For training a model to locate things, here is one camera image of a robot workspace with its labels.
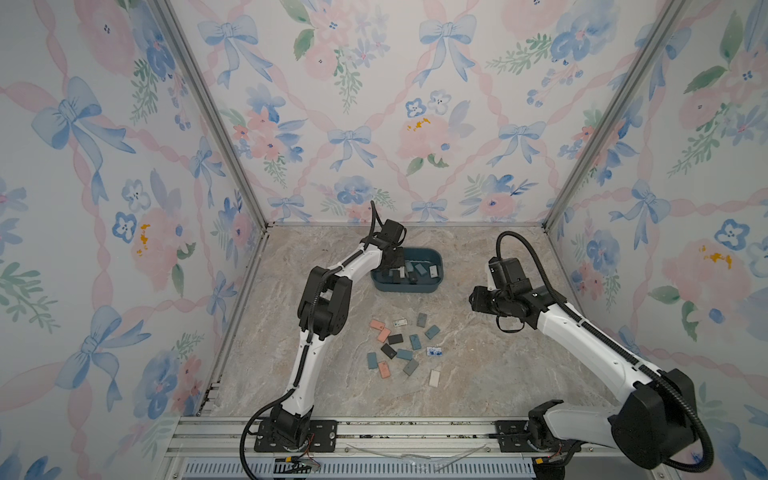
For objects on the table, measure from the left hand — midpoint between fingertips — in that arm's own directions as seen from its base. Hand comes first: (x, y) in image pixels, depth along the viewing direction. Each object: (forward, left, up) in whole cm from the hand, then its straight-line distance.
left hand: (399, 258), depth 105 cm
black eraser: (-6, -5, -3) cm, 8 cm away
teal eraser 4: (-35, +8, -4) cm, 36 cm away
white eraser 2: (-4, -1, -2) cm, 5 cm away
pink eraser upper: (-23, +8, -4) cm, 25 cm away
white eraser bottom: (-39, -9, -5) cm, 41 cm away
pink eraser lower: (-27, +5, -4) cm, 28 cm away
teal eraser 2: (-2, -7, -3) cm, 8 cm away
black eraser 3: (-32, +4, -4) cm, 32 cm away
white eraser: (-4, -12, -2) cm, 13 cm away
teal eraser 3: (-25, -10, -5) cm, 28 cm away
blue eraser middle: (-29, -4, -4) cm, 29 cm away
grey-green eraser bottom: (-36, -3, -5) cm, 37 cm away
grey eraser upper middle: (-21, -7, -5) cm, 23 cm away
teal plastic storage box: (-7, +6, -4) cm, 10 cm away
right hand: (-21, -21, +9) cm, 32 cm away
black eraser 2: (-28, +2, -4) cm, 28 cm away
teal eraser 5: (-32, -1, -5) cm, 33 cm away
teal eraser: (-1, -3, -2) cm, 4 cm away
